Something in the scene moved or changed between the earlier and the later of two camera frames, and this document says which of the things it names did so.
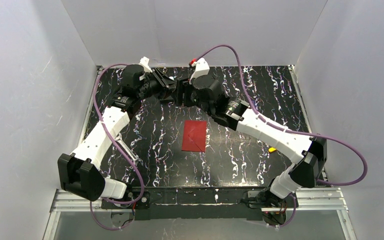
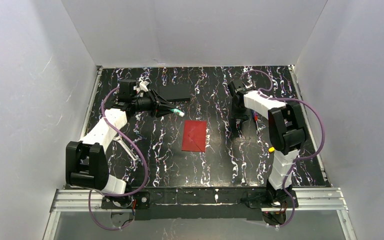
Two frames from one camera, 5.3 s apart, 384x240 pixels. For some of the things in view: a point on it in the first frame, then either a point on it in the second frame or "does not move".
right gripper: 187,92 → 238,119
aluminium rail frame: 323,199 does not move
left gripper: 160,84 → 156,104
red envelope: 194,136 does not move
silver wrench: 134,158 does not move
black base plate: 202,203 does not move
